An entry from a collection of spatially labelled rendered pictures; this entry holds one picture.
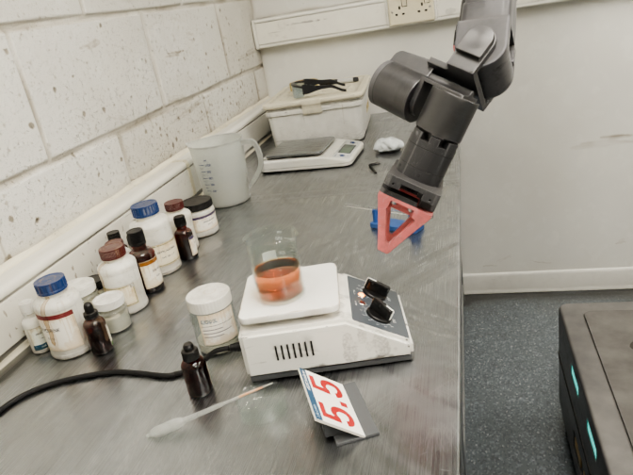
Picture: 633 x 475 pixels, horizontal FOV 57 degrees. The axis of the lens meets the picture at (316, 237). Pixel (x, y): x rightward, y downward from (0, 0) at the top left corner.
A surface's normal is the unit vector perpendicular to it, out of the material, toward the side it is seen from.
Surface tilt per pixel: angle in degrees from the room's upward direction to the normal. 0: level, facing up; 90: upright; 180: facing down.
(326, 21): 90
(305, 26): 90
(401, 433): 0
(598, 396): 0
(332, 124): 93
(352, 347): 90
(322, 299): 0
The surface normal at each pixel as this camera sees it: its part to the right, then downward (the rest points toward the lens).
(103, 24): 0.96, -0.06
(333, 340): 0.00, 0.38
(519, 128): -0.22, 0.40
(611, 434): -0.16, -0.91
